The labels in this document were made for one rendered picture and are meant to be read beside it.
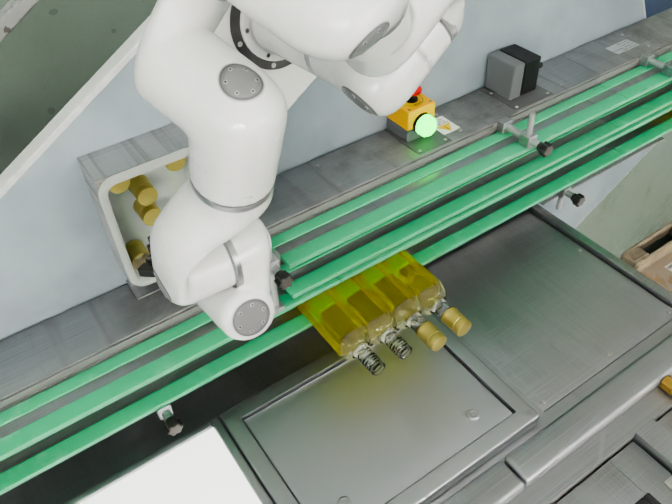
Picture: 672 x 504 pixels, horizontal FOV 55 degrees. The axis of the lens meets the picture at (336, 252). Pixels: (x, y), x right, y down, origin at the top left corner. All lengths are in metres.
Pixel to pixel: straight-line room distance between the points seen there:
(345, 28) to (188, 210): 0.26
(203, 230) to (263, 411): 0.62
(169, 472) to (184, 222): 0.62
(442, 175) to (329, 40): 0.79
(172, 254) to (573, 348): 0.93
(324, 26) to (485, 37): 0.98
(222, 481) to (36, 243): 0.49
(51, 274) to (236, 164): 0.67
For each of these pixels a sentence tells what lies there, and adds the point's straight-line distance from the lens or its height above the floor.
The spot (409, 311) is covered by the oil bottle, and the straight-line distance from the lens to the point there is 1.17.
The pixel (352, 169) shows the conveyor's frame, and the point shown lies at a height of 0.83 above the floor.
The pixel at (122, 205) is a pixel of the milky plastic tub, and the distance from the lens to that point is 1.13.
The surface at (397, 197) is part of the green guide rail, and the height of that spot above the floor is 0.93.
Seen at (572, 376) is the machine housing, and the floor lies 1.28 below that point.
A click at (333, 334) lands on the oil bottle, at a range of 1.14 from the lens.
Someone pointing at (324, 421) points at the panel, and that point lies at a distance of 1.21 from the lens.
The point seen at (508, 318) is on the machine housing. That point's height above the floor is 1.10.
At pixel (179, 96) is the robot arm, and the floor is 1.20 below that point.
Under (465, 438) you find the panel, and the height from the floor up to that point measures 1.27.
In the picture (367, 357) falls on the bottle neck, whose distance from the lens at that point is 1.12.
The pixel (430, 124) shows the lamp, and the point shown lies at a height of 0.85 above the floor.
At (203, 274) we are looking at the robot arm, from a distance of 0.76.
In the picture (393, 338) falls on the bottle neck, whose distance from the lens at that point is 1.14.
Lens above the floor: 1.67
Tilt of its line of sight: 38 degrees down
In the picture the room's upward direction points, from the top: 134 degrees clockwise
